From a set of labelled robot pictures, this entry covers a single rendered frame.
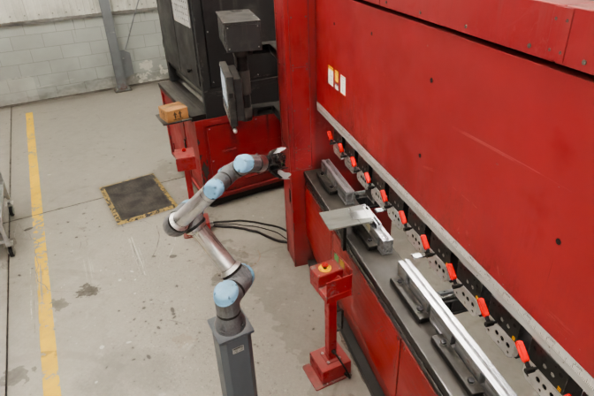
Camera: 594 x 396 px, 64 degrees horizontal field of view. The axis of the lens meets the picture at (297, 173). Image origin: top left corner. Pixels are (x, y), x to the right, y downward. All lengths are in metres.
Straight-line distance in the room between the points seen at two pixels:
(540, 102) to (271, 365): 2.40
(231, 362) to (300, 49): 1.93
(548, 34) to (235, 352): 1.88
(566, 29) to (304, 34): 2.07
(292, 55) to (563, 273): 2.20
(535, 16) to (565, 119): 0.28
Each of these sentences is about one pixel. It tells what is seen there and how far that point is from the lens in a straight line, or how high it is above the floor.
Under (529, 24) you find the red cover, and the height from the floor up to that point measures 2.24.
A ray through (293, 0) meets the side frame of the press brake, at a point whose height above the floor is 2.07.
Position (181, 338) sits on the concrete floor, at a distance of 3.53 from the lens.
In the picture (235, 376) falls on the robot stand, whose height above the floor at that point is 0.52.
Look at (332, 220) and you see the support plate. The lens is 2.69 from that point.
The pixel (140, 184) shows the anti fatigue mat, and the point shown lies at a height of 0.01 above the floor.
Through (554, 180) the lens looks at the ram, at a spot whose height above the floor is 1.86.
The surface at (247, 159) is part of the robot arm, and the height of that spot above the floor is 1.65.
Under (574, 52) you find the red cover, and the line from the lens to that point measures 1.33.
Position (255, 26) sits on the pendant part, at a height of 1.91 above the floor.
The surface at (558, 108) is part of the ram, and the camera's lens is 1.40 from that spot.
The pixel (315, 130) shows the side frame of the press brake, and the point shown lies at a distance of 3.38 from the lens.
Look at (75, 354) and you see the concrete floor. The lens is 3.69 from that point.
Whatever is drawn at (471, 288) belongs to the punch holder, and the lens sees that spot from 1.91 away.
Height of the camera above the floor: 2.49
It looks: 28 degrees down
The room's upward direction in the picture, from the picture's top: 2 degrees counter-clockwise
